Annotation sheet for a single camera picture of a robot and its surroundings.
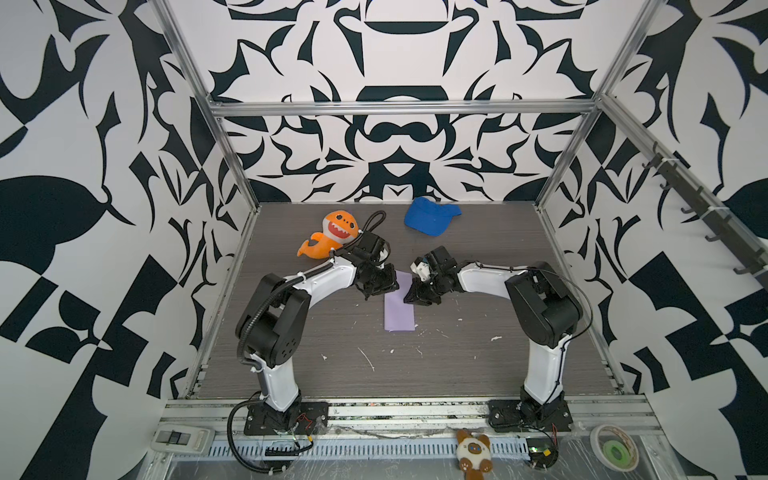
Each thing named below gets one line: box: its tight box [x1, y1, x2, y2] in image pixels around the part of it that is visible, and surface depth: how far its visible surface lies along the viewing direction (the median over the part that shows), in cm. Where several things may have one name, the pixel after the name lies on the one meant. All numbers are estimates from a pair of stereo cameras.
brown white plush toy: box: [456, 430, 493, 480], surface depth 69 cm
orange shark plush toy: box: [297, 210, 359, 259], surface depth 104 cm
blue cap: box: [404, 196, 463, 237], surface depth 116 cm
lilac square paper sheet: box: [384, 270, 415, 332], surface depth 94 cm
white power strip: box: [150, 424, 216, 456], surface depth 70 cm
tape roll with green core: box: [590, 424, 639, 471], surface depth 71 cm
